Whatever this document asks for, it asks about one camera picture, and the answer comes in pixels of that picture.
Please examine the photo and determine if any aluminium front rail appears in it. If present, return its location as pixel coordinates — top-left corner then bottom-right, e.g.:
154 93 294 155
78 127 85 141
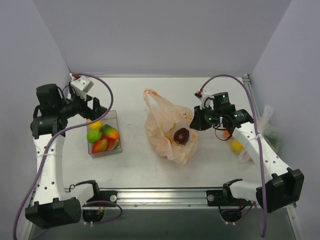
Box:
27 187 297 210

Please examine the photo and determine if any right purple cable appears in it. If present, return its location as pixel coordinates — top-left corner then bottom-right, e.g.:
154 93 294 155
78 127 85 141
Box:
198 74 267 238

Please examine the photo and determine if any orange plastic shopping bag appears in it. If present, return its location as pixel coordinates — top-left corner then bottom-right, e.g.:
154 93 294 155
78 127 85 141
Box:
143 88 199 165

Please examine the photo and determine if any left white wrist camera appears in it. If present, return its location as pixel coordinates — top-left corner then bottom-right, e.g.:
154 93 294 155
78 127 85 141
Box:
70 73 94 95

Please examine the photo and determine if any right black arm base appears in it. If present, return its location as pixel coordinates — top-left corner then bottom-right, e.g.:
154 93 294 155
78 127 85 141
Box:
206 188 253 226

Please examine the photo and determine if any green fake lime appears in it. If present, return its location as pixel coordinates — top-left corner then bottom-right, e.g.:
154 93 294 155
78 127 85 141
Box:
86 129 102 144

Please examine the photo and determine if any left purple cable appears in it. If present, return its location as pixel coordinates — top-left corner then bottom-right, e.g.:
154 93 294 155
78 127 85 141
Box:
12 72 123 240

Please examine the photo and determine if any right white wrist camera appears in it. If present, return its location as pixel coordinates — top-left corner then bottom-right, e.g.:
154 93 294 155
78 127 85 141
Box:
194 90 214 110

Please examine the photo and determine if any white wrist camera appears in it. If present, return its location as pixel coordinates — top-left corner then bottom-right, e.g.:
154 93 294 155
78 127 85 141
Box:
70 73 94 95
194 90 214 110

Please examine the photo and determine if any red orange fake mango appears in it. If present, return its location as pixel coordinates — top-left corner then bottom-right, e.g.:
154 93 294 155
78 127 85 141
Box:
91 139 108 154

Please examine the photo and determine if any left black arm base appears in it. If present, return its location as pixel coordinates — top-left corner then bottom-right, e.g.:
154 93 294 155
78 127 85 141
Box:
79 190 123 226

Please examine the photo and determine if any clear bag of fruits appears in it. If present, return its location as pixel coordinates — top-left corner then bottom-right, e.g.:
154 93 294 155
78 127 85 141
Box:
224 104 282 165

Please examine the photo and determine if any aluminium right side rail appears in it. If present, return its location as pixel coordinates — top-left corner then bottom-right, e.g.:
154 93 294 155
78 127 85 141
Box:
241 74 286 188

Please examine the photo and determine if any dark red fake fruit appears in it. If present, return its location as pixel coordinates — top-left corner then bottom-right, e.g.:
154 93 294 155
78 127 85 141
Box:
173 127 190 145

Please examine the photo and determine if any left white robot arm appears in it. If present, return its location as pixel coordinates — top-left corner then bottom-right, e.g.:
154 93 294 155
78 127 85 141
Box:
25 82 108 229

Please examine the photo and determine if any fake watermelon slice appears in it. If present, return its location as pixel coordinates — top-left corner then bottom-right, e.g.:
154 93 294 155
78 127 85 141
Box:
106 139 120 151

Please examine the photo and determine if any aluminium rail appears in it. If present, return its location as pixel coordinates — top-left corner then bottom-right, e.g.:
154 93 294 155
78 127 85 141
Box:
27 187 297 210
241 74 286 188

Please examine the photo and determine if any yellow fake lemon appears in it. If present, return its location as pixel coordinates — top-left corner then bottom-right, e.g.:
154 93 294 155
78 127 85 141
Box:
88 119 103 131

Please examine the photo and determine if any orange green fake mango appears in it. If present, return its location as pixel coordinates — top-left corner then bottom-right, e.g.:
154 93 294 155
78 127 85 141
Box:
101 124 120 140

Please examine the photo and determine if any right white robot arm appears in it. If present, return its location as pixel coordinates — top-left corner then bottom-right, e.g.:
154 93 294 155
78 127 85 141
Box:
190 90 305 213

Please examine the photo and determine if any purple cable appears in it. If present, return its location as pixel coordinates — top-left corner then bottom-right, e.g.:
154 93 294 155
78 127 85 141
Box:
12 72 123 240
198 74 267 238

